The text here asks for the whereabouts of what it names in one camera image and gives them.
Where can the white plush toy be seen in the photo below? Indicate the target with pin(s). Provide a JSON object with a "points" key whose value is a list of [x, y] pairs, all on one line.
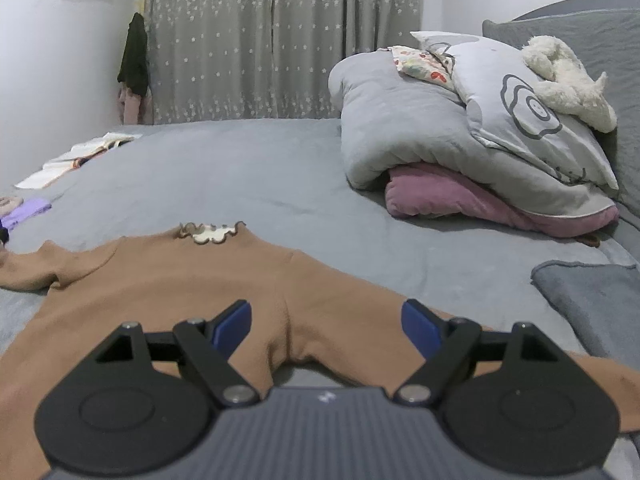
{"points": [[570, 85]]}

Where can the grey folded blanket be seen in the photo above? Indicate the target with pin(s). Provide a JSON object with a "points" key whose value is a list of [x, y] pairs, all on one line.
{"points": [[595, 305]]}

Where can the purple garment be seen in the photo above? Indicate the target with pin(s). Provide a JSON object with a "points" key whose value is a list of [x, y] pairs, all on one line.
{"points": [[27, 210]]}

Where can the dark hanging garment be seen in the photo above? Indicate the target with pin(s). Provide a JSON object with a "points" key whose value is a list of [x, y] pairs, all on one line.
{"points": [[134, 55]]}

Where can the floral patterned cloth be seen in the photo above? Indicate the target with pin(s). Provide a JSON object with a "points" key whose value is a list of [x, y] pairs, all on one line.
{"points": [[422, 67]]}

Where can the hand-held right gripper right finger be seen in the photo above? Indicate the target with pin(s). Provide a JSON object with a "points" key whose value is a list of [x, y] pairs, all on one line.
{"points": [[420, 327]]}

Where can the grey bed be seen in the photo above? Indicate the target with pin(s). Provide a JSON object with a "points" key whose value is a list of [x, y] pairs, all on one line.
{"points": [[250, 170]]}

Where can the pink hanging garment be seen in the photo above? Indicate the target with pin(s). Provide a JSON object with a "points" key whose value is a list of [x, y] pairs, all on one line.
{"points": [[131, 107]]}

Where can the brown long-sleeve shirt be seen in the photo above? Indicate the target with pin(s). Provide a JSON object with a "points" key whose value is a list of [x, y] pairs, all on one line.
{"points": [[150, 280]]}

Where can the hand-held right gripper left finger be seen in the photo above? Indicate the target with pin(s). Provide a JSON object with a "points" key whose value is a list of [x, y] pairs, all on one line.
{"points": [[232, 327]]}

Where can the pink folded blanket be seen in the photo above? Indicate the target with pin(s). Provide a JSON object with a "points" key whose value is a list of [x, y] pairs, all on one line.
{"points": [[440, 195]]}

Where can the white flower-print pillow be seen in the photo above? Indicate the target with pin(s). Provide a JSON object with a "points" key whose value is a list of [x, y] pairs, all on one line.
{"points": [[500, 75]]}

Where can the grey star-print curtain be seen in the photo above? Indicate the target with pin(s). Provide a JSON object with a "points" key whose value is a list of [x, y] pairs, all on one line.
{"points": [[280, 40]]}

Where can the open book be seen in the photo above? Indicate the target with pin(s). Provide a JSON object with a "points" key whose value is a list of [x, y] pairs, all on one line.
{"points": [[75, 155]]}

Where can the grey folded duvet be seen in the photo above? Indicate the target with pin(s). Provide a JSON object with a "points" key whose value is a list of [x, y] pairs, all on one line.
{"points": [[400, 130]]}

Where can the grey pillow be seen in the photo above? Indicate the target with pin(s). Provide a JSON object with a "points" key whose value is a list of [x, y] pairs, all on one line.
{"points": [[600, 40]]}

